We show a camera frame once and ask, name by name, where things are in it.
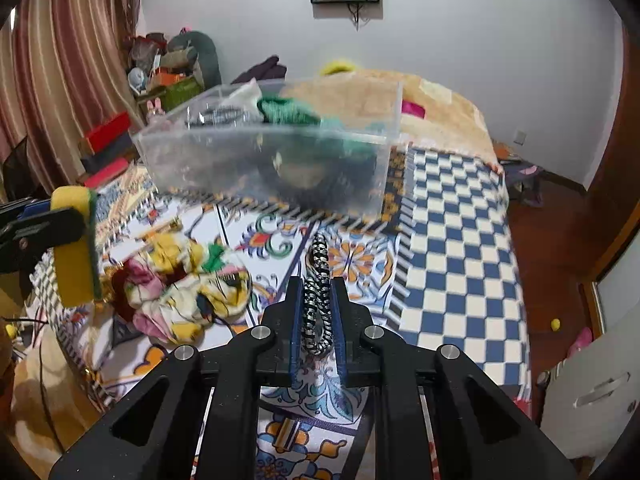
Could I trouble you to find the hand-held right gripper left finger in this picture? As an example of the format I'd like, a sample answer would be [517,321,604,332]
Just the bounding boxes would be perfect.
[47,276,304,480]

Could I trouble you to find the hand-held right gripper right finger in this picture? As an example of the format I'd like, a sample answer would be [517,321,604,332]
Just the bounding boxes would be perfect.
[331,276,579,480]

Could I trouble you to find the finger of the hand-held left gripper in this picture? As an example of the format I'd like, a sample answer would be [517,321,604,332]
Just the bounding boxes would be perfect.
[0,206,91,277]
[0,199,55,223]

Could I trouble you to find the yellow and green sponge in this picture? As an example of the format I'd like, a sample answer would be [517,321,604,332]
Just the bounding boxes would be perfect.
[51,186,104,307]

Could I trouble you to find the black and white striped scrunchie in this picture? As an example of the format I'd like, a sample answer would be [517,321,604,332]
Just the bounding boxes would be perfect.
[300,232,334,359]

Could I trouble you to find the clear plastic storage box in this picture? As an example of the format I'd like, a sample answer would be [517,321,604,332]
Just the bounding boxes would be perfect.
[130,77,405,214]

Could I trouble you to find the colourful patterned bed sheet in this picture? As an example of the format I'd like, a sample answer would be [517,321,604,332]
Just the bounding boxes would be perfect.
[30,150,416,480]

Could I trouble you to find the red and black boxes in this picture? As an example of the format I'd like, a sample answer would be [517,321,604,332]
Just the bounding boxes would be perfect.
[77,111,136,190]

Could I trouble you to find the floral yellow scrunchie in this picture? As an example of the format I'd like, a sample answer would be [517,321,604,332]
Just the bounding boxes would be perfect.
[106,232,252,345]

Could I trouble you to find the blue and white checkered sheet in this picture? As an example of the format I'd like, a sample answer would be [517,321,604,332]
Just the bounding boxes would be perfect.
[392,144,532,403]

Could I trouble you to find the striped brown curtain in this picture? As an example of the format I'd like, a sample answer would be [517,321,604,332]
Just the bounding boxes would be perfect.
[0,0,147,208]

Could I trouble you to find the dark cloth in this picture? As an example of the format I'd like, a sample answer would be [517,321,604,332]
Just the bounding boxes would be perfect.
[257,142,378,203]

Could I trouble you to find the pile of clutter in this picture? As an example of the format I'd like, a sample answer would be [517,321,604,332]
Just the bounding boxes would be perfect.
[121,27,222,113]

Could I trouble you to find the green knitted cloth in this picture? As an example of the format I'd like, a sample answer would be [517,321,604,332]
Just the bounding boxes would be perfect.
[256,95,351,132]

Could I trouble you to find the beige blanket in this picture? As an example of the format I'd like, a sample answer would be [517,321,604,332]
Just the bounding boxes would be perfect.
[299,67,505,173]

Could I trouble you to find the purple stool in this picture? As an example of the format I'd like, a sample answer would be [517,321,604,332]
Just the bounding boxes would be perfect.
[501,156,545,207]

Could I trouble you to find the white cloth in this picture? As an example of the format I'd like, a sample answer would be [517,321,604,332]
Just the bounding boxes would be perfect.
[219,81,264,112]

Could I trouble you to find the pink toy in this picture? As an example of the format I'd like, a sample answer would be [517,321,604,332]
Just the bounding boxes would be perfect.
[566,326,594,359]

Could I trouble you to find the white cabinet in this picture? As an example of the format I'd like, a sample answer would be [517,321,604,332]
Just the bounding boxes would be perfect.
[537,329,640,462]

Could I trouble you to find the dark purple garment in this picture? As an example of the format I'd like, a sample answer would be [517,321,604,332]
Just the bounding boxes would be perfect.
[231,55,289,85]

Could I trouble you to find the yellow plush item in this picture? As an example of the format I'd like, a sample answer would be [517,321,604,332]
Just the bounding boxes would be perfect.
[319,59,360,77]

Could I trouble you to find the wooden door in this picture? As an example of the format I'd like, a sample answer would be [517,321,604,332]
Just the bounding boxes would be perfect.
[580,20,640,341]

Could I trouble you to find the black cable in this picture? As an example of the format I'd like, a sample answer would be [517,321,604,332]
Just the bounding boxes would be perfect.
[0,316,68,453]

